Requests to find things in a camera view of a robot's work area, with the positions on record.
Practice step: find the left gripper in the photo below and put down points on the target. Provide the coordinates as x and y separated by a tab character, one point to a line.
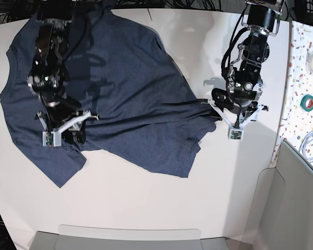
245	111

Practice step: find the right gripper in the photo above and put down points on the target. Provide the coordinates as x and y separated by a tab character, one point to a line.
66	111

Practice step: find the dark blue t-shirt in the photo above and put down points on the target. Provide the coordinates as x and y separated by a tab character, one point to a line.
148	114

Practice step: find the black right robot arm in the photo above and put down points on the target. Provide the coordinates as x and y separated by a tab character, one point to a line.
49	75

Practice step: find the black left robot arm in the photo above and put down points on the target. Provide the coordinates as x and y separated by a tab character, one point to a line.
248	50

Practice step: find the terrazzo patterned side surface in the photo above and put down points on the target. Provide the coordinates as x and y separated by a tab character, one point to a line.
296	125

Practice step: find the green tape roll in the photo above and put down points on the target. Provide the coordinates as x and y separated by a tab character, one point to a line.
307	103

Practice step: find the grey panel at bottom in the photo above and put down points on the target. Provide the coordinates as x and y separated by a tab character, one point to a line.
75	237

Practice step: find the grey panel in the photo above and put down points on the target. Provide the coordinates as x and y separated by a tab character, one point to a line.
75	237
281	215

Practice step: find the grey panel at right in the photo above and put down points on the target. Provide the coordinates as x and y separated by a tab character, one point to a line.
281	215

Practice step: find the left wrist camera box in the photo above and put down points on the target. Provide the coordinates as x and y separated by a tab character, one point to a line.
235	134

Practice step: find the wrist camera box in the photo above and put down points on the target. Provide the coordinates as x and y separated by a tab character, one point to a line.
235	134
51	139

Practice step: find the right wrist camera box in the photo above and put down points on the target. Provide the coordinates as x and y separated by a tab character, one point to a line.
51	139

